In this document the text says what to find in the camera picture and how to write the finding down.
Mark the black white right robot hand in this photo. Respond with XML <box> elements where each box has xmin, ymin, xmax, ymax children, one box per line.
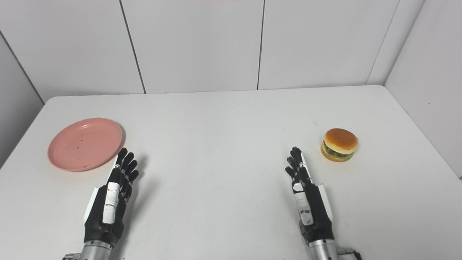
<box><xmin>285</xmin><ymin>146</ymin><xmax>335</xmax><ymax>247</ymax></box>

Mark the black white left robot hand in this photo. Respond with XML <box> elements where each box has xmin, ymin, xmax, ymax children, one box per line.
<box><xmin>83</xmin><ymin>147</ymin><xmax>140</xmax><ymax>248</ymax></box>

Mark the pink round plate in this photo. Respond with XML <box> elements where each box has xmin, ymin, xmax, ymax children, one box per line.
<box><xmin>48</xmin><ymin>118</ymin><xmax>123</xmax><ymax>172</ymax></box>

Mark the toy hamburger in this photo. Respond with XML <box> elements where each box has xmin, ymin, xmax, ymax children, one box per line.
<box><xmin>321</xmin><ymin>128</ymin><xmax>359</xmax><ymax>163</ymax></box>

